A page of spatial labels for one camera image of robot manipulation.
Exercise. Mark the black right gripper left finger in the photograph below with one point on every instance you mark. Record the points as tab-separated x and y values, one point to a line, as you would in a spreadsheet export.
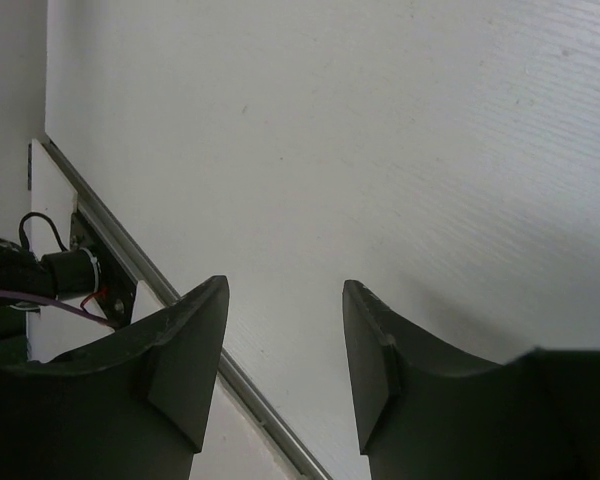
131	405

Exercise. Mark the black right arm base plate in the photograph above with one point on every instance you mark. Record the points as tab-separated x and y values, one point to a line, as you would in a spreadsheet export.
116	290

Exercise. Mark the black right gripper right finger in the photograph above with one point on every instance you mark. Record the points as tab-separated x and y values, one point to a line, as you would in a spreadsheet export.
426	409

